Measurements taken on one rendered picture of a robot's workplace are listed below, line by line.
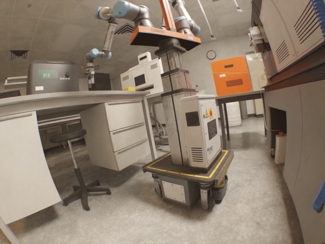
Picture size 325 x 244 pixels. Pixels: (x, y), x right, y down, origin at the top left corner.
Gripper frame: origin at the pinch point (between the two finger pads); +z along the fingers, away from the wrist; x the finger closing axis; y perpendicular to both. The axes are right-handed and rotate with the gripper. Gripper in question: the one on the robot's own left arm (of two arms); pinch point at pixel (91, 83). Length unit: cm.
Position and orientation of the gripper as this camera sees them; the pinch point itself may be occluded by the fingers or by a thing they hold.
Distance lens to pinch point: 134.6
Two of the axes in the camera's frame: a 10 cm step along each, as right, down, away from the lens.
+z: 1.7, 9.8, 0.8
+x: 6.5, -0.5, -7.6
